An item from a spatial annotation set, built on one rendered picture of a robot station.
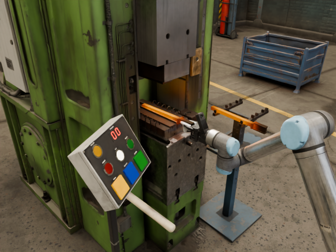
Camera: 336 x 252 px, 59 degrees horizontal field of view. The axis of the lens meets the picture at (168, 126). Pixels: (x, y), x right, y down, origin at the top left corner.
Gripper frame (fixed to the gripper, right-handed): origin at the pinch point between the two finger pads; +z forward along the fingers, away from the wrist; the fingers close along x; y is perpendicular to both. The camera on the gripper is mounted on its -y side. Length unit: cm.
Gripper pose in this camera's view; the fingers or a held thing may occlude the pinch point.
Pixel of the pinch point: (183, 120)
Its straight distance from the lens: 174.9
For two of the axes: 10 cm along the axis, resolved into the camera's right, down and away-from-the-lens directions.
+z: -7.1, -3.5, 6.1
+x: 7.0, -3.3, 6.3
